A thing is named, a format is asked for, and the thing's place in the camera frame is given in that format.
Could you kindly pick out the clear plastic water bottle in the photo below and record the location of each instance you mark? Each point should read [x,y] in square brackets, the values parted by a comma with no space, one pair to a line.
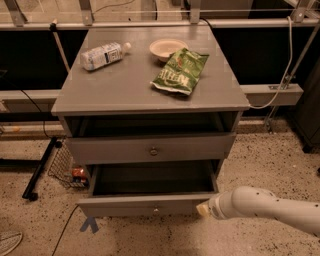
[104,55]

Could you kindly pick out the metal frame rail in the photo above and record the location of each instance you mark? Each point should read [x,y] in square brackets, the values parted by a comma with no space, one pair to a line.
[78,15]

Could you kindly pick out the dark cabinet at right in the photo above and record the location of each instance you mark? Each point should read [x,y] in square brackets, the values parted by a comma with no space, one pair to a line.
[306,114]

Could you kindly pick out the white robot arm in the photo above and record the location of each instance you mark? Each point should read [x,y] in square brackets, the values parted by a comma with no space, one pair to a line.
[250,202]

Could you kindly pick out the white ceramic bowl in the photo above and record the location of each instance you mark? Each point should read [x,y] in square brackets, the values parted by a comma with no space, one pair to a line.
[162,49]

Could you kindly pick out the orange can in basket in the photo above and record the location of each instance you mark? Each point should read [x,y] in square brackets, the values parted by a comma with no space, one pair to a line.
[78,172]

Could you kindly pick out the wire mesh basket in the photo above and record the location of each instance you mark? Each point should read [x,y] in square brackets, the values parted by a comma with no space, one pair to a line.
[61,166]

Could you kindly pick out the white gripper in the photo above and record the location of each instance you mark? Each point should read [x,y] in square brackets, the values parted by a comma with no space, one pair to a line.
[217,208]

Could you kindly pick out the black metal stand leg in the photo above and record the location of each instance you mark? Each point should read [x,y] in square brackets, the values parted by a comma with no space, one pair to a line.
[29,193]

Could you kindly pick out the grey drawer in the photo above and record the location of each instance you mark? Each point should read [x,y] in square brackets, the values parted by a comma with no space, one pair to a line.
[149,189]
[153,148]

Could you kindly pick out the wooden stick with black tip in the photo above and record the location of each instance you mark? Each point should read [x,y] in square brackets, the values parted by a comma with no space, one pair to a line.
[53,29]

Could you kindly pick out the green snack bag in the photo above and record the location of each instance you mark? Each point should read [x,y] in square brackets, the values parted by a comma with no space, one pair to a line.
[181,73]

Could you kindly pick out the grey wooden drawer cabinet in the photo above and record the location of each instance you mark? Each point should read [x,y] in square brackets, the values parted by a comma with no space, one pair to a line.
[119,100]

